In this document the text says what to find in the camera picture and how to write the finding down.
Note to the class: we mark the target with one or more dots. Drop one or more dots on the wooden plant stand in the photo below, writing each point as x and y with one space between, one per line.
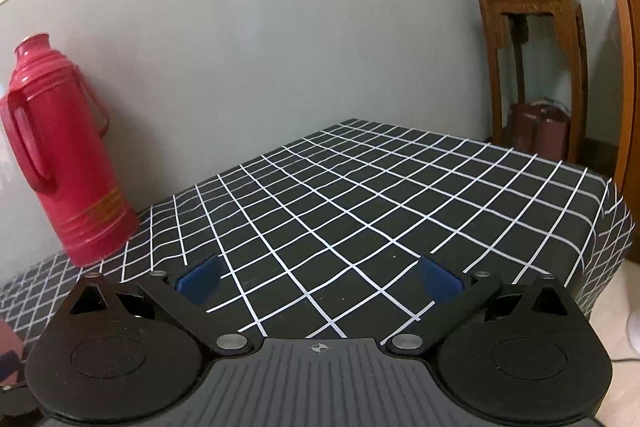
530 2

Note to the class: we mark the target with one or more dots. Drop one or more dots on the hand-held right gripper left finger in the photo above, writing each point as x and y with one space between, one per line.
200 283

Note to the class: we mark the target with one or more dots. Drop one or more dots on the red thermos flask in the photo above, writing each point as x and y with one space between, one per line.
65 167

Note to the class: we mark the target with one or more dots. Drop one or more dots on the dark red container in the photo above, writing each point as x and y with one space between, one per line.
552 138
522 127

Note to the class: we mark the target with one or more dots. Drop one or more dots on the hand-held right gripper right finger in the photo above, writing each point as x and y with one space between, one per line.
440 283

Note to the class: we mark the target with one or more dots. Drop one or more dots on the black white checkered tablecloth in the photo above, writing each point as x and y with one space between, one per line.
375 217

